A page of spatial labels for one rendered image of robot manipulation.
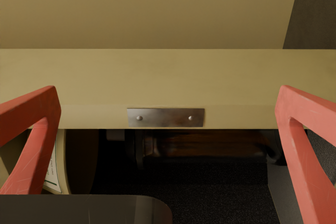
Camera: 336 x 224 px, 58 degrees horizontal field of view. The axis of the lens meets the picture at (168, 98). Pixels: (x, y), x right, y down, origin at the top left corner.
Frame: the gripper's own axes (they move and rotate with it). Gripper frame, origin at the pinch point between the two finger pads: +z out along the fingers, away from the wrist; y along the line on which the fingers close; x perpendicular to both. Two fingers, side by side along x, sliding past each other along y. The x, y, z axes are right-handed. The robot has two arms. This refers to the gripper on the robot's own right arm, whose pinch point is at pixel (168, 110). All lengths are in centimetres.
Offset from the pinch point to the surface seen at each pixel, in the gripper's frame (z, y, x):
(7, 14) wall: 55, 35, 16
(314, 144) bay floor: 17.3, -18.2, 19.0
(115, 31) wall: 55, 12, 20
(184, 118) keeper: 11.9, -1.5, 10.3
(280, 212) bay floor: 19.0, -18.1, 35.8
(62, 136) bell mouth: 16.0, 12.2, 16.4
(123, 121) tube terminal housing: 12.0, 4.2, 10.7
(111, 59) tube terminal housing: 20.4, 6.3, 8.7
